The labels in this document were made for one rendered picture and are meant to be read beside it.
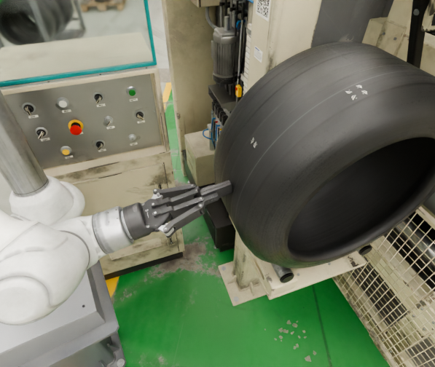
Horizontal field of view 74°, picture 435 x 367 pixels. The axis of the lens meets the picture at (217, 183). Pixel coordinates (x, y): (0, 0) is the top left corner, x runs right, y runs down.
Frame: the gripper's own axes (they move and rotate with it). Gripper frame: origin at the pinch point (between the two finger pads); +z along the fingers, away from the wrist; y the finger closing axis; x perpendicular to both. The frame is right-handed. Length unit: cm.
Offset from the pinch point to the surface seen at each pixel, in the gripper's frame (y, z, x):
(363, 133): -11.5, 24.9, -14.5
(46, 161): 63, -54, 21
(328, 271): -9, 30, 47
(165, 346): 11, -43, 118
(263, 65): 28.7, 25.4, -9.6
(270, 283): -9.3, 8.3, 38.1
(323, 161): -11.6, 17.8, -11.3
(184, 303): 30, -28, 120
